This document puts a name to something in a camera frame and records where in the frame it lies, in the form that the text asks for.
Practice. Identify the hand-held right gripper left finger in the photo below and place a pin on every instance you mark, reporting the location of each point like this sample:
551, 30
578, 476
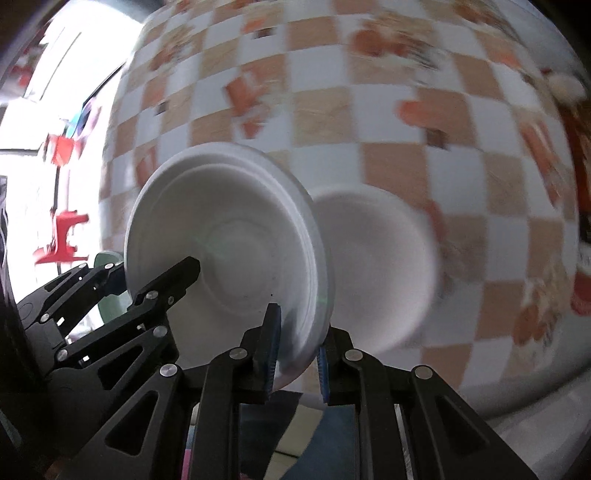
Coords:
273, 332

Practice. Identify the green plate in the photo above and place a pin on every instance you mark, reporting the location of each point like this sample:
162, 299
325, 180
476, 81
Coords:
111, 309

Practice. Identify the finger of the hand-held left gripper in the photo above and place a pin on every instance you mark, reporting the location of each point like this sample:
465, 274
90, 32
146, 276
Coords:
92, 279
180, 277

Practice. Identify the red plastic container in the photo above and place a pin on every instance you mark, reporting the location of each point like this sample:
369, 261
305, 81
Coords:
62, 147

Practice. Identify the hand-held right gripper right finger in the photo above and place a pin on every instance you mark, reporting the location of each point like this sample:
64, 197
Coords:
323, 369

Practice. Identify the purple plastic basin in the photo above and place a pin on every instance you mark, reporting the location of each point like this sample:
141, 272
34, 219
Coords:
85, 120

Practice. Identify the white foam bowl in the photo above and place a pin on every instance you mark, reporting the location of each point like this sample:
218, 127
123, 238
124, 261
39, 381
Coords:
378, 267
231, 230

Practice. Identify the checkered printed tablecloth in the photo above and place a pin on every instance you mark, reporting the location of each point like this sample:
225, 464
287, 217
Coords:
323, 115

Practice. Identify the red plastic stool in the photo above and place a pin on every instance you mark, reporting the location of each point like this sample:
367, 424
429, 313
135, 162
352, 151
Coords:
64, 230

